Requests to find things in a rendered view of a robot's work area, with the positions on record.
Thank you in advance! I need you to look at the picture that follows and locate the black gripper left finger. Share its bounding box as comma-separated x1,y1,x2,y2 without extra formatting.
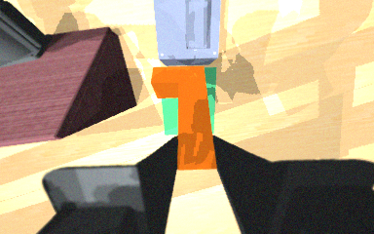
42,136,178,234

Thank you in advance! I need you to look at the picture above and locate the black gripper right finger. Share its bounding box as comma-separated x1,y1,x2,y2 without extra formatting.
212,135,374,234

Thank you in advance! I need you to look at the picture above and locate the orange l-shaped part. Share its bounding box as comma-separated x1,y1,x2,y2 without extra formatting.
151,66,217,171

